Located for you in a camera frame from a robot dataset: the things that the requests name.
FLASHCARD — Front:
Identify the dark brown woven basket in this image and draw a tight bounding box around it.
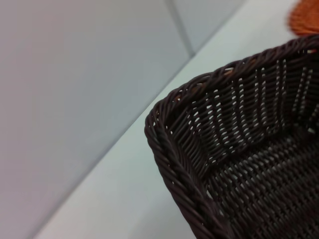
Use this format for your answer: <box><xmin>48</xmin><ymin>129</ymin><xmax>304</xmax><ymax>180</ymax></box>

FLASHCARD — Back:
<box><xmin>144</xmin><ymin>33</ymin><xmax>319</xmax><ymax>239</ymax></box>

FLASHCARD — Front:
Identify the orange woven basket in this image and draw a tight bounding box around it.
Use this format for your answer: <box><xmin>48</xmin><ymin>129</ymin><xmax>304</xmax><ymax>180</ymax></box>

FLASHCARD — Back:
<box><xmin>285</xmin><ymin>0</ymin><xmax>319</xmax><ymax>37</ymax></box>

